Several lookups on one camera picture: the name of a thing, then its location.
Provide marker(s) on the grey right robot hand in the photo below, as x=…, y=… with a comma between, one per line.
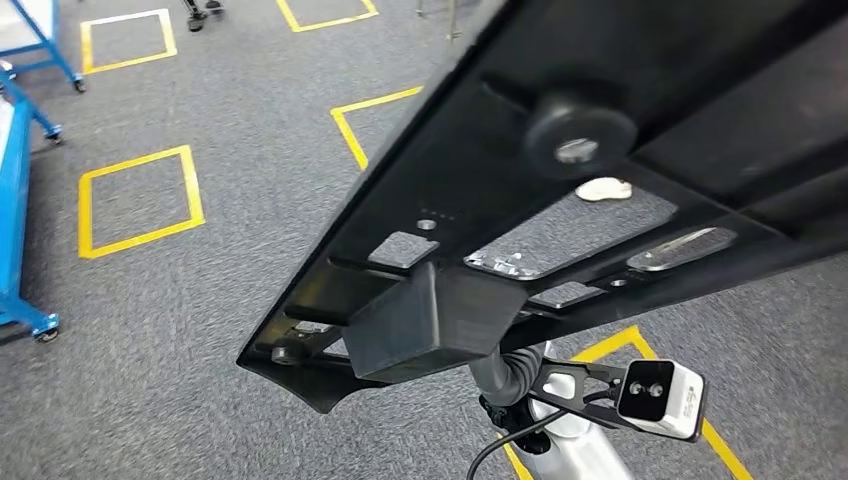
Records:
x=500, y=265

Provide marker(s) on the black plastic plate bracket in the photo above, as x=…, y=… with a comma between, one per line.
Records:
x=662, y=66

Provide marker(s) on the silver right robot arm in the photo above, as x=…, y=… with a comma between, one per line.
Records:
x=583, y=450

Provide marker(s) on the small white floor object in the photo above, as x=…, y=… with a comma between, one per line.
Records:
x=603, y=189

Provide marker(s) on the metal stand leg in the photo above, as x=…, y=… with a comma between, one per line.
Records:
x=452, y=20

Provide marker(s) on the blue wheeled cart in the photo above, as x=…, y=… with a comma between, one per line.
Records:
x=13, y=199
x=55, y=33

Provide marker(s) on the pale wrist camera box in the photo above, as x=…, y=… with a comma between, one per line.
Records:
x=662, y=401

